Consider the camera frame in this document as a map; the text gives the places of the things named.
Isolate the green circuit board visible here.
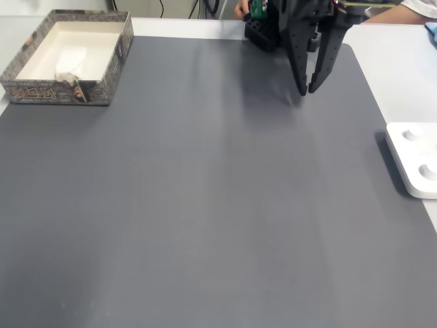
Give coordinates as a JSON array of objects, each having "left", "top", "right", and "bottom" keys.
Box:
[{"left": 250, "top": 0, "right": 268, "bottom": 18}]

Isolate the grey table mat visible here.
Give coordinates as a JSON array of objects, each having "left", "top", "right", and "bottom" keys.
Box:
[{"left": 0, "top": 36, "right": 437, "bottom": 328}]

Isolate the bark patterned cardboard box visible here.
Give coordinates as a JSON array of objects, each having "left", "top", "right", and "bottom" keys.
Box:
[{"left": 0, "top": 9, "right": 135, "bottom": 107}]

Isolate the person's right hand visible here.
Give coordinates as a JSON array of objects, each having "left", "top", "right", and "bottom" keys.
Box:
[{"left": 234, "top": 0, "right": 253, "bottom": 21}]

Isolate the white plastic tray with dimples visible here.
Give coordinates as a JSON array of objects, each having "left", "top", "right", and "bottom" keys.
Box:
[{"left": 385, "top": 122, "right": 437, "bottom": 200}]

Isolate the light blue object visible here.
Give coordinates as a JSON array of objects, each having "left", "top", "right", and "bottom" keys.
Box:
[{"left": 424, "top": 20, "right": 437, "bottom": 44}]

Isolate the white block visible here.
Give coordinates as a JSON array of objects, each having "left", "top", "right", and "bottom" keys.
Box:
[{"left": 54, "top": 45, "right": 89, "bottom": 81}]

